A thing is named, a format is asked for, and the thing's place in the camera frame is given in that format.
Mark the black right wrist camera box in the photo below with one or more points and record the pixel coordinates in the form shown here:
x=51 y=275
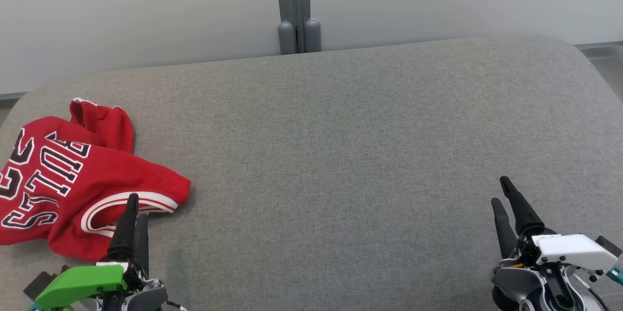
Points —
x=608 y=246

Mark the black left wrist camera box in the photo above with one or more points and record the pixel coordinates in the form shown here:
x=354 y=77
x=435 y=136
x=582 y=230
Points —
x=40 y=284

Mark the red Bulls basketball jersey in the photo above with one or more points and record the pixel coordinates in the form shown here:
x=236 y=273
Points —
x=97 y=179

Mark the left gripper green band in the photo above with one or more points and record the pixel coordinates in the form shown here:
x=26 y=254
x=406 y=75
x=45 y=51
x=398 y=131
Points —
x=80 y=282

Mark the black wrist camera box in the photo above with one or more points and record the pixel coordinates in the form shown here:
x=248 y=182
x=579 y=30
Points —
x=40 y=284
x=608 y=246

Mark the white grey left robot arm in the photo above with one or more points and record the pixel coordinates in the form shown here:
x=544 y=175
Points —
x=146 y=296

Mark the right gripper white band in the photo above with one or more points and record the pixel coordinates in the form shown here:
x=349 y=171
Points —
x=574 y=250

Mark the grey metal partition post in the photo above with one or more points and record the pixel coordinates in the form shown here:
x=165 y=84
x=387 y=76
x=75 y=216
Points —
x=297 y=4

